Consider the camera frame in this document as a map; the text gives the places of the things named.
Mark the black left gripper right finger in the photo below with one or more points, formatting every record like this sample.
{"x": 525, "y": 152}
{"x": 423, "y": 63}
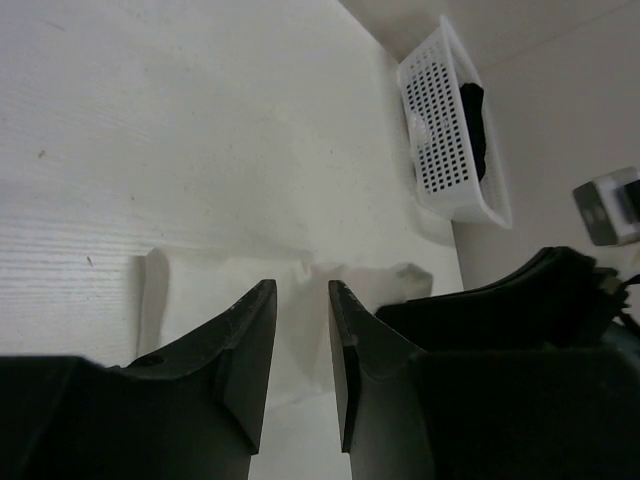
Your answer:
{"x": 409, "y": 413}

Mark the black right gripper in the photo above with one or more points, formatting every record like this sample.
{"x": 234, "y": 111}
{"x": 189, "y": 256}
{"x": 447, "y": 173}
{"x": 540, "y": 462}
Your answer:
{"x": 560, "y": 298}

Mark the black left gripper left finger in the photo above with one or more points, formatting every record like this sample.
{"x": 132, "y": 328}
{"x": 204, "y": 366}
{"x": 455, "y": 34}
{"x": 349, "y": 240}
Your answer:
{"x": 192, "y": 409}

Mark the white tank top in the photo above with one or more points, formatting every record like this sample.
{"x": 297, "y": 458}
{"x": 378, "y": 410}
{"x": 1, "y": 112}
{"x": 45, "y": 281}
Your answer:
{"x": 184, "y": 288}

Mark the black tank tops in basket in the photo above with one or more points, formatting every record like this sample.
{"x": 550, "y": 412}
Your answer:
{"x": 472, "y": 96}

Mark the white plastic basket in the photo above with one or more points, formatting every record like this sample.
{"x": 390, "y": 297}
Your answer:
{"x": 430, "y": 78}

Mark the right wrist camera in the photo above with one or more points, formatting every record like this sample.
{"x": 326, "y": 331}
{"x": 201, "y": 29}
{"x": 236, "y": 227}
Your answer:
{"x": 609, "y": 207}

